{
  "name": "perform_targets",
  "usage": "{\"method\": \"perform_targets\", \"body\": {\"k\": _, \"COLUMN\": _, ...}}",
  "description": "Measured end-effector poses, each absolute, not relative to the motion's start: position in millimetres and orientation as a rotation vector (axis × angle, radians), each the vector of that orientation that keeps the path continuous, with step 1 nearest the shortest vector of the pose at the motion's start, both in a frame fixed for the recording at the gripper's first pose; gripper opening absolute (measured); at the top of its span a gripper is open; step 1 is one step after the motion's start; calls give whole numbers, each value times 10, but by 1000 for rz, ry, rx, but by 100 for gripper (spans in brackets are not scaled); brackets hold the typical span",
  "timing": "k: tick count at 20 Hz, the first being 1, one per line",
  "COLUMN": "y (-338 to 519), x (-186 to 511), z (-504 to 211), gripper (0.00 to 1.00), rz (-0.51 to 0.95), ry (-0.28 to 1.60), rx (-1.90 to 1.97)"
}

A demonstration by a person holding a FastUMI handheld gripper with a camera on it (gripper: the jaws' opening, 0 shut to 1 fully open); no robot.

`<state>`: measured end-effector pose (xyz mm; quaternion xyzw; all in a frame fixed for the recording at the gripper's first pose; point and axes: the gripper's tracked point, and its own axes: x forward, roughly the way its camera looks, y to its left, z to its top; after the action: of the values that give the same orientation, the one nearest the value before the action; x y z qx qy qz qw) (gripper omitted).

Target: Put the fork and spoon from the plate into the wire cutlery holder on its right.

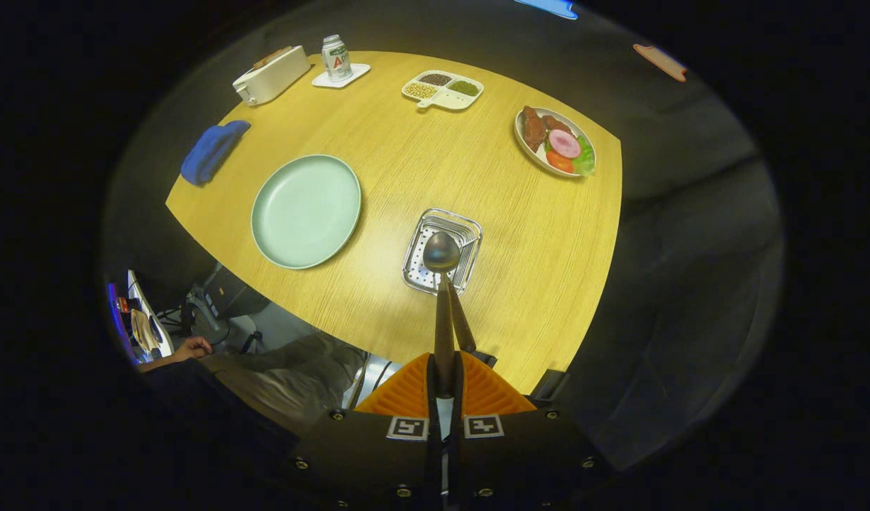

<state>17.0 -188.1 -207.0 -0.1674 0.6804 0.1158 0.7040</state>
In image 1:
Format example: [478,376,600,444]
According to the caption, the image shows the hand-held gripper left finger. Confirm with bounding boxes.
[293,351,443,511]

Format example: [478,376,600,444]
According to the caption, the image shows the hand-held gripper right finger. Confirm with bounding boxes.
[449,351,606,511]

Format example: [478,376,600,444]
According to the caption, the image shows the fork with brown handle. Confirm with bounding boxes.
[446,280,478,354]

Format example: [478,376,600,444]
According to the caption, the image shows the spoon with brown handle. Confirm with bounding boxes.
[424,231,461,397]

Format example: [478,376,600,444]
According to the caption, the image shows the person's khaki trousers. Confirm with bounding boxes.
[204,332,370,435]

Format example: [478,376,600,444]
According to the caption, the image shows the black equipment box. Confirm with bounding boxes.
[202,265,271,322]

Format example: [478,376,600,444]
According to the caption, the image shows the pale green round plate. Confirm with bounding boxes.
[250,154,363,270]

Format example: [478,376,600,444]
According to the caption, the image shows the white oval plate of food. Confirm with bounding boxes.
[514,106,597,178]

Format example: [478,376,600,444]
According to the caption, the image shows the beige object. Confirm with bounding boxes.
[131,309,163,353]

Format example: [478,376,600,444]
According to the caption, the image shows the white divided dish of beans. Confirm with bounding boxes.
[402,70,485,111]

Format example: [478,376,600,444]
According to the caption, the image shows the black backdrop cloth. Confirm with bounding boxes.
[98,0,787,473]

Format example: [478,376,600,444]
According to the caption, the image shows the white side desk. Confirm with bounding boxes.
[126,270,175,359]

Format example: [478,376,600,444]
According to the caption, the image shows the computer monitor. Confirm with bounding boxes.
[107,282,139,363]

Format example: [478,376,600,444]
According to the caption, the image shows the blue folded cloth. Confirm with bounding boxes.
[180,120,252,187]

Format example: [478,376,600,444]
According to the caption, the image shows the white square coaster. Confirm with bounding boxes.
[312,63,371,89]

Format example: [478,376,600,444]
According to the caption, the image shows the small white drink bottle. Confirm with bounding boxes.
[321,35,353,83]

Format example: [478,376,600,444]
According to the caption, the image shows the white toaster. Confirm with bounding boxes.
[232,45,312,107]

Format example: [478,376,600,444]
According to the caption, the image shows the brown toast slice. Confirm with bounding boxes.
[253,46,294,70]

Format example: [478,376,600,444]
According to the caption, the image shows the metal wire basket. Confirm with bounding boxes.
[402,207,483,297]

